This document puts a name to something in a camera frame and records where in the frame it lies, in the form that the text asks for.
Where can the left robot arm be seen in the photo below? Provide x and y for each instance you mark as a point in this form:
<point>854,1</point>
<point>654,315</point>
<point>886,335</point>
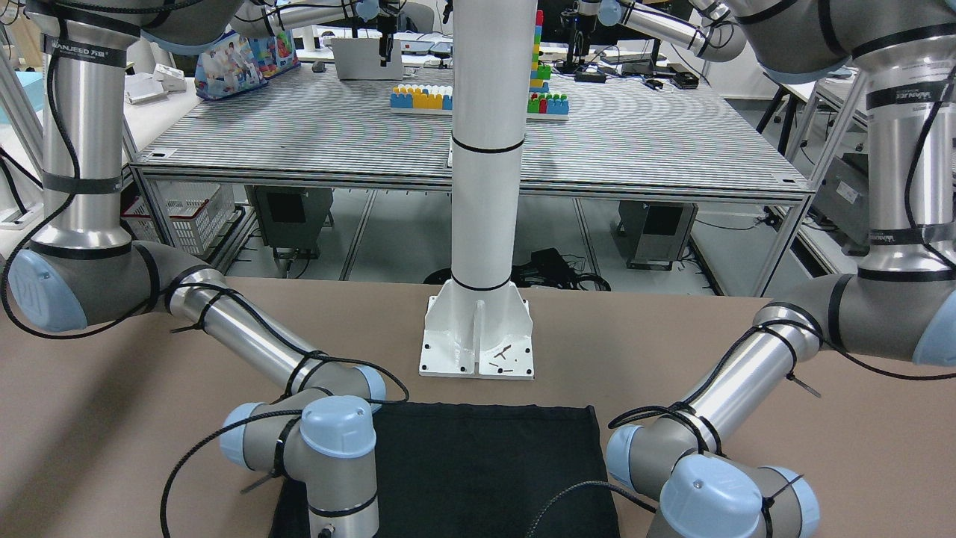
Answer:
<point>898,305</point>

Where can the black printed t-shirt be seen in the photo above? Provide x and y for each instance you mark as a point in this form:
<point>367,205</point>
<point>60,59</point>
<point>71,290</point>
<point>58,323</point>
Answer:
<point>462,470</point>

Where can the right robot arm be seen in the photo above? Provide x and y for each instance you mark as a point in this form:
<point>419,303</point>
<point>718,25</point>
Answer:
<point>80,269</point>

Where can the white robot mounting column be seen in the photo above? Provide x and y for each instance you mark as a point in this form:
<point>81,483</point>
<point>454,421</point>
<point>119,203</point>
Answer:
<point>479,325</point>

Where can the white plastic basket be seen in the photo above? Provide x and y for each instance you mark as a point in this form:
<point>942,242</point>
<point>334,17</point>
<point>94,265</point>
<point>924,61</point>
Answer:
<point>197,213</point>

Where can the colourful toy blocks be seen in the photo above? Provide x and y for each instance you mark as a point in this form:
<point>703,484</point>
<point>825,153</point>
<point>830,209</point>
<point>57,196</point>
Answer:
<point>540,103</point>

